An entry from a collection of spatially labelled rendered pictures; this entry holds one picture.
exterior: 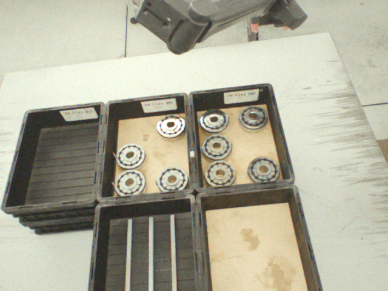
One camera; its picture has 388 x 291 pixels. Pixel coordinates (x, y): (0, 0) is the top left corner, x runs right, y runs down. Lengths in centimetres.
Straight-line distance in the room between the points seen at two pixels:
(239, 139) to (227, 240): 37
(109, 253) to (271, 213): 51
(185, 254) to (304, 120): 74
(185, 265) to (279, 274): 27
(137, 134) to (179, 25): 68
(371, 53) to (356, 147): 152
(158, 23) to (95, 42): 240
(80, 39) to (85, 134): 187
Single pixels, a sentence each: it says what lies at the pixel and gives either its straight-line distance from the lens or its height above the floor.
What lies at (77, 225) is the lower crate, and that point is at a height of 74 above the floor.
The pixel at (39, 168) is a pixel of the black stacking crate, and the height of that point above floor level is 83.
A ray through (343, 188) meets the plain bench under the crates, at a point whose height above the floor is 70.
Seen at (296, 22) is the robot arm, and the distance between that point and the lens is 109.
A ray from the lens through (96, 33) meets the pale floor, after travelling 320.
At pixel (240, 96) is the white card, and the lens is 131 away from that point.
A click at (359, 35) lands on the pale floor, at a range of 303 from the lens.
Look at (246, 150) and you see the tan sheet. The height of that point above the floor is 83.
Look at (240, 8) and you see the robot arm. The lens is 89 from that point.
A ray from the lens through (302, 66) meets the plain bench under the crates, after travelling 170.
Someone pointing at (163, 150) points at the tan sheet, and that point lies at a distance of 127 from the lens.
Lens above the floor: 189
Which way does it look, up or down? 57 degrees down
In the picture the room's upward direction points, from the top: 10 degrees counter-clockwise
